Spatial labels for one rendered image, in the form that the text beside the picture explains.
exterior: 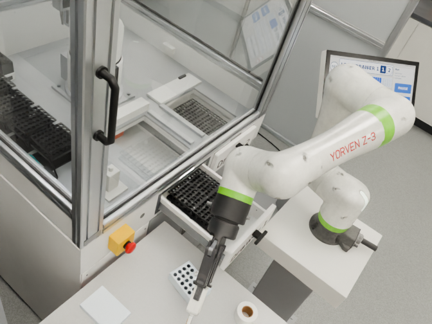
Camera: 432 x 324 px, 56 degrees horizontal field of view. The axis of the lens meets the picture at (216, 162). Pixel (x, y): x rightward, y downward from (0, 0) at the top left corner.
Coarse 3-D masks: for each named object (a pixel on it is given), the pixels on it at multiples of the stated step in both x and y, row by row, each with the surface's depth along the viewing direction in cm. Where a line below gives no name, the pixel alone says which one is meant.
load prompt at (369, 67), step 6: (342, 60) 187; (348, 60) 188; (354, 60) 189; (360, 66) 190; (366, 66) 191; (372, 66) 192; (378, 66) 193; (384, 66) 194; (390, 66) 195; (366, 72) 192; (372, 72) 193; (378, 72) 194; (384, 72) 195; (390, 72) 196
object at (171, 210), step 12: (204, 168) 158; (216, 180) 157; (168, 204) 141; (252, 204) 151; (168, 216) 144; (180, 216) 140; (252, 216) 154; (192, 228) 138; (240, 228) 148; (204, 240) 137; (228, 240) 143
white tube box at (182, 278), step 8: (184, 264) 137; (192, 264) 138; (176, 272) 134; (184, 272) 135; (192, 272) 136; (176, 280) 132; (184, 280) 133; (192, 280) 134; (176, 288) 134; (184, 288) 133; (192, 288) 132; (208, 288) 133; (184, 296) 131
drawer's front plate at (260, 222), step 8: (272, 208) 146; (264, 216) 143; (256, 224) 139; (248, 232) 136; (240, 240) 133; (248, 240) 142; (232, 248) 130; (240, 248) 137; (224, 256) 132; (232, 256) 133; (224, 264) 134
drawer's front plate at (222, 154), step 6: (252, 126) 177; (246, 132) 173; (252, 132) 177; (240, 138) 169; (246, 138) 175; (228, 144) 165; (234, 144) 166; (222, 150) 161; (228, 150) 165; (216, 156) 159; (222, 156) 163; (216, 162) 161; (222, 162) 168; (210, 168) 164; (216, 168) 166
